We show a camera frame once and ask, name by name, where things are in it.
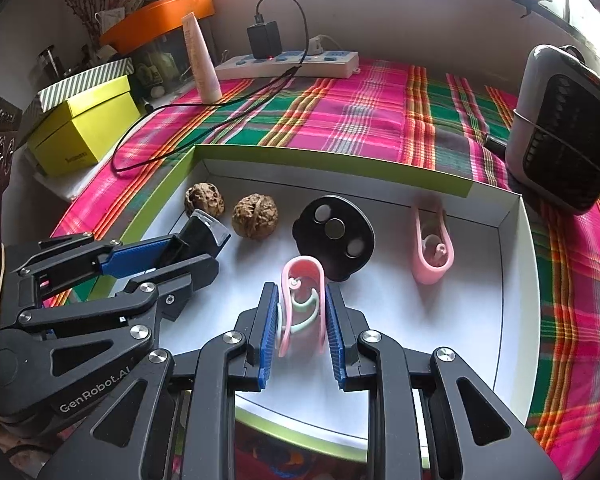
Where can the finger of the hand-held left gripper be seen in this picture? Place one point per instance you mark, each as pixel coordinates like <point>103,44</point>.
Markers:
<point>135,257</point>
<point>190,280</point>

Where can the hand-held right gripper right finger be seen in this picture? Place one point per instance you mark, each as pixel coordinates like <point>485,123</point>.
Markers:
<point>336,335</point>

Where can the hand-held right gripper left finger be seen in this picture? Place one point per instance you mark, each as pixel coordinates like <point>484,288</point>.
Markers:
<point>269,335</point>

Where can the black electric shaver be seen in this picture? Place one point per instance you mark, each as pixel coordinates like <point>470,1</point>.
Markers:
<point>202,237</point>

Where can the pink silicone clip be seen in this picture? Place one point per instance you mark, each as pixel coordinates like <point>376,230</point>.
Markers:
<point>430,275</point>
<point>305,262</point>

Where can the brown walnut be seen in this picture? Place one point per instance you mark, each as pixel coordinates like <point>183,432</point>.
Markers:
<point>205,201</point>
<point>254,216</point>

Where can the black round magnetic disc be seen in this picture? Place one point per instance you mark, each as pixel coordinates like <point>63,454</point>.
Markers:
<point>315,245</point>

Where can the green white cardboard box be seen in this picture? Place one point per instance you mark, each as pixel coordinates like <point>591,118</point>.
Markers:
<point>430,335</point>

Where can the yellow cardboard box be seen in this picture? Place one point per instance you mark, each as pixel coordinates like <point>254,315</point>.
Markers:
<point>80,130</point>

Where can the pale green jar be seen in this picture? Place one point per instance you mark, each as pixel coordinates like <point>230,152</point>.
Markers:
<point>157,75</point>

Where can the green white striped box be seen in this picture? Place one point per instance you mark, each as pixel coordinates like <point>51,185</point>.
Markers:
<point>85,80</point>

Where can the white cosmetic tube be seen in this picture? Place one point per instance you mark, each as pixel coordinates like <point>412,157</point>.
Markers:
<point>202,70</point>

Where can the metal tumbler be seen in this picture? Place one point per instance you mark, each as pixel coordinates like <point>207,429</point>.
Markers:
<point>50,62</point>

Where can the pink green plaid blanket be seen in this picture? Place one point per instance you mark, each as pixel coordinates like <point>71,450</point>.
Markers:
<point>355,110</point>

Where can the orange storage box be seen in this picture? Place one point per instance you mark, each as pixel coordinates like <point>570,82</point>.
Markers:
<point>170,10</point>

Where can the black charger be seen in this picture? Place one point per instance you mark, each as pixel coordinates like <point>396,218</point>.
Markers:
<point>264,40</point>

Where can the white power strip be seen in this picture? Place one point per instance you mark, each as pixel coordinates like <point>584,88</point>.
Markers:
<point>330,67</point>

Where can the white plug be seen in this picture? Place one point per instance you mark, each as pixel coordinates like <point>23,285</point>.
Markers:
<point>320,44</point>

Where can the grey portable heater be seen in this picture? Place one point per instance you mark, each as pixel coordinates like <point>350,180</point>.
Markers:
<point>555,135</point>

